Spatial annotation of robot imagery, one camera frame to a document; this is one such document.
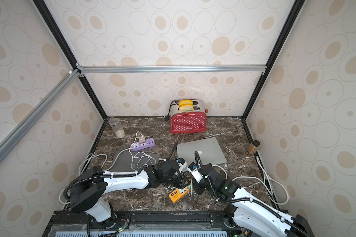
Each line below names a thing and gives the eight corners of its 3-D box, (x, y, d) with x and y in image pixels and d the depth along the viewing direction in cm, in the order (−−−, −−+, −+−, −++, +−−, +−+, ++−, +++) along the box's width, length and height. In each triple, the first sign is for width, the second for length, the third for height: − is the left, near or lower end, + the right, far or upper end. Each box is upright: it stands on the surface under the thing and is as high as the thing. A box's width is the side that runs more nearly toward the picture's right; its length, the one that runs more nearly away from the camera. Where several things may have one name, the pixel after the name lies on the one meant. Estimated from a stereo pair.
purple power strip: (132, 152, 101) (131, 149, 99) (131, 146, 104) (130, 144, 102) (156, 145, 105) (155, 142, 102) (154, 140, 108) (153, 137, 105)
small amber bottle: (248, 154, 100) (253, 145, 92) (246, 148, 103) (251, 139, 95) (254, 154, 100) (261, 145, 92) (252, 148, 103) (258, 139, 95)
